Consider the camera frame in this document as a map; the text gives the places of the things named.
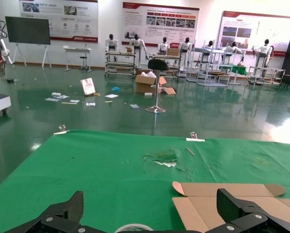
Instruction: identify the open cardboard shipping box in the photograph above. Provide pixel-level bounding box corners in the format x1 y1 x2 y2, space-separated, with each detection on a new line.
134 70 177 96

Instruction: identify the metal pipe workbench rack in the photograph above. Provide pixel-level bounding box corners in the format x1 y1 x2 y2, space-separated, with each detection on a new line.
148 53 182 78
186 46 233 87
246 65 286 85
104 50 138 77

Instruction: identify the metal binder clip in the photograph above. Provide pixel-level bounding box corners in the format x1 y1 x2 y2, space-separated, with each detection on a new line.
53 124 70 135
185 132 206 142

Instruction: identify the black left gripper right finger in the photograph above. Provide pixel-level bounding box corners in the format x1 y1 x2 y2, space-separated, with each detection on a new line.
205 188 290 233

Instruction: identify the white narrow table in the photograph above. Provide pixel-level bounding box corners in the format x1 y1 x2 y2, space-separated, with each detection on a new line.
63 46 92 72

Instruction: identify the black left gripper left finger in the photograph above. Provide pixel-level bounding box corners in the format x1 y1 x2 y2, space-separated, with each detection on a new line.
4 190 104 233

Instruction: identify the white black humanoid robot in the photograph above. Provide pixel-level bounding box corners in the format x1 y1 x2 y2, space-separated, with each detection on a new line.
222 41 244 64
157 36 170 56
253 38 274 68
178 37 193 71
200 40 215 61
105 33 119 63
129 33 149 68

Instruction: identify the wall poster with red stripe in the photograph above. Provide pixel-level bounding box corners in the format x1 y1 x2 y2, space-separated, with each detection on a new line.
18 0 99 44

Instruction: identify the wall poster with building photos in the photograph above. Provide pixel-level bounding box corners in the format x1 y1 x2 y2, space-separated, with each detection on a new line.
216 10 290 57

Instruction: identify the black display on stand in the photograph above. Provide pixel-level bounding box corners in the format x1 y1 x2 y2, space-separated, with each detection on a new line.
5 16 52 69

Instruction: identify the clear adhesive tape roll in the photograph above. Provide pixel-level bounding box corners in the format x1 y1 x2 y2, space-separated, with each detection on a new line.
114 223 154 233

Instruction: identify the black chrome bar stool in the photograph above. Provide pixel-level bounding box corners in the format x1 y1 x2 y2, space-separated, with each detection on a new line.
145 58 170 114

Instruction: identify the green table cloth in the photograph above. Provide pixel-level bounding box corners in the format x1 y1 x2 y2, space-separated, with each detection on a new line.
0 129 290 233

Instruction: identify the wall poster with photo row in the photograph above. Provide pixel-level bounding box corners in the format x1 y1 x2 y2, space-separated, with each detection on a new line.
122 1 200 47

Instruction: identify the small black round stool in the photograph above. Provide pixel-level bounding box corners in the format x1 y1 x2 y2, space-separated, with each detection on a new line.
79 56 90 72

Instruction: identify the red white paper bag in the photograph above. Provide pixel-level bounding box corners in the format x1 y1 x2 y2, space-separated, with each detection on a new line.
80 78 97 96

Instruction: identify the table with green cloth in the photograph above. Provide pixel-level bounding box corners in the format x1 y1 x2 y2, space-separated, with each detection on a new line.
219 63 247 84

